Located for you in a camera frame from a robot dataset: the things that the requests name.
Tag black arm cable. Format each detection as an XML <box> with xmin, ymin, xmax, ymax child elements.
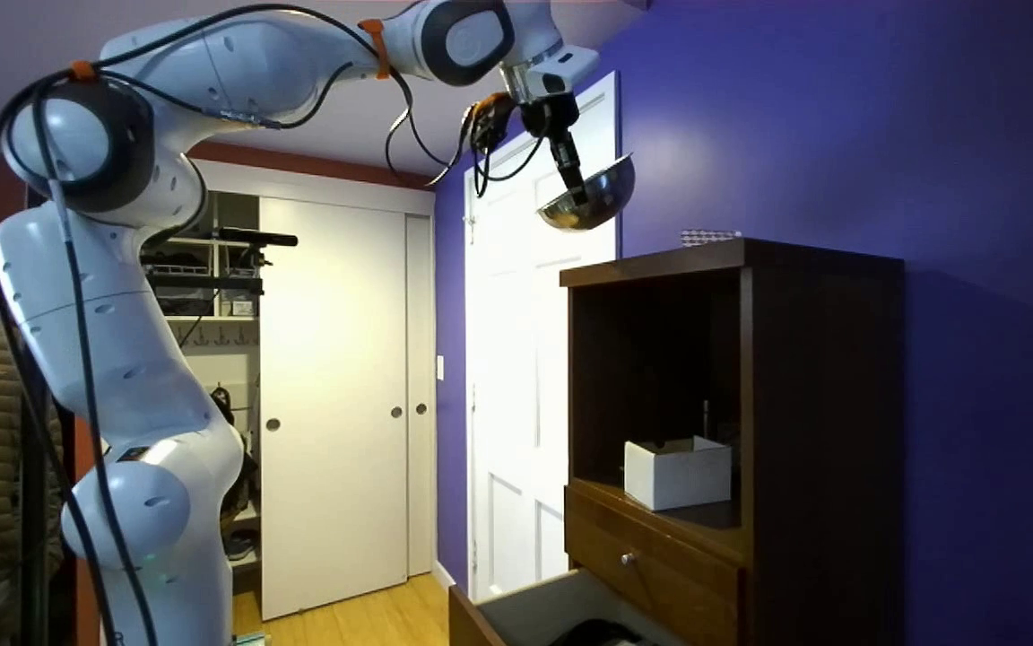
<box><xmin>0</xmin><ymin>0</ymin><xmax>545</xmax><ymax>646</ymax></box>

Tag small white card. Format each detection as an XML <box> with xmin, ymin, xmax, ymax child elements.
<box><xmin>675</xmin><ymin>227</ymin><xmax>745</xmax><ymax>252</ymax></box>

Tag wide white closet door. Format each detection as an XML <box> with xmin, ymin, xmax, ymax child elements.
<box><xmin>255</xmin><ymin>194</ymin><xmax>412</xmax><ymax>623</ymax></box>

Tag dark brown wooden cabinet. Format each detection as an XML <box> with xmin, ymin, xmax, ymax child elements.
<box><xmin>555</xmin><ymin>233</ymin><xmax>907</xmax><ymax>646</ymax></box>

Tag cluttered closet shelves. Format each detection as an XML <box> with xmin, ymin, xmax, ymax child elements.
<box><xmin>136</xmin><ymin>185</ymin><xmax>302</xmax><ymax>578</ymax></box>

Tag closed dark wooden drawer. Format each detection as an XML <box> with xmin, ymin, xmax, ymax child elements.
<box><xmin>563</xmin><ymin>480</ymin><xmax>745</xmax><ymax>646</ymax></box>

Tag white panel door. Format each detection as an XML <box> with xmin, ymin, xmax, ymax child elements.
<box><xmin>462</xmin><ymin>68</ymin><xmax>622</xmax><ymax>604</ymax></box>

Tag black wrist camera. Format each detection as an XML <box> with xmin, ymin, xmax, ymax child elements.
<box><xmin>462</xmin><ymin>89</ymin><xmax>524</xmax><ymax>157</ymax></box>

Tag black rounded item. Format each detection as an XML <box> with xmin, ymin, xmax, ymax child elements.
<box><xmin>545</xmin><ymin>614</ymin><xmax>662</xmax><ymax>646</ymax></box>

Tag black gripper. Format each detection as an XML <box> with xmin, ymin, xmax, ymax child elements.
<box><xmin>521</xmin><ymin>89</ymin><xmax>590</xmax><ymax>194</ymax></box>

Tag narrow white closet door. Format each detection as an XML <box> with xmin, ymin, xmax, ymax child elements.
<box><xmin>400</xmin><ymin>210</ymin><xmax>439</xmax><ymax>581</ymax></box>

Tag silver metal bowl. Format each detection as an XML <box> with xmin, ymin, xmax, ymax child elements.
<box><xmin>535</xmin><ymin>150</ymin><xmax>638</xmax><ymax>233</ymax></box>

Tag white cardboard box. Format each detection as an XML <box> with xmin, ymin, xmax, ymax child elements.
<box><xmin>619</xmin><ymin>434</ymin><xmax>737</xmax><ymax>511</ymax></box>

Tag black tripod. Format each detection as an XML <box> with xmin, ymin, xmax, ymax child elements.
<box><xmin>16</xmin><ymin>379</ymin><xmax>53</xmax><ymax>646</ymax></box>

